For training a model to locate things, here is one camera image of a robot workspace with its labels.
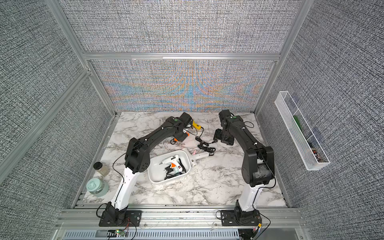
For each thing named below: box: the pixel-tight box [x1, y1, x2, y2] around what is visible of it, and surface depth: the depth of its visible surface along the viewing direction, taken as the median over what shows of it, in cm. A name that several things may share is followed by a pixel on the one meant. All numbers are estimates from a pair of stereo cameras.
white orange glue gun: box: [159, 154, 183, 172], surface depth 90 cm
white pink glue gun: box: [181, 147, 210, 167], surface depth 95 cm
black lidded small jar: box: [93, 161, 109, 177], surface depth 84 cm
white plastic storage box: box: [147, 150, 191, 184], surface depth 90 cm
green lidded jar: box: [86, 177, 109, 197], surface depth 78 cm
